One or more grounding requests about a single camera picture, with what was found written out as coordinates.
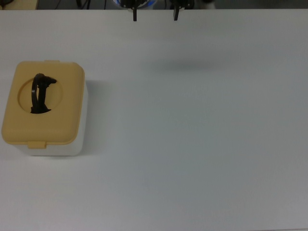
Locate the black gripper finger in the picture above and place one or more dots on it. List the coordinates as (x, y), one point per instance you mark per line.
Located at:
(175, 15)
(134, 15)

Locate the tan plastic case lid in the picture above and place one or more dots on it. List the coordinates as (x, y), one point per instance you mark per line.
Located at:
(57, 125)

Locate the cream plastic tool case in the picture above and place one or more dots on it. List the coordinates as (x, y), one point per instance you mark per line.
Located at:
(80, 134)

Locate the wooden desk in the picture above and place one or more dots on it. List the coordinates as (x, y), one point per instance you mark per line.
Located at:
(19, 3)

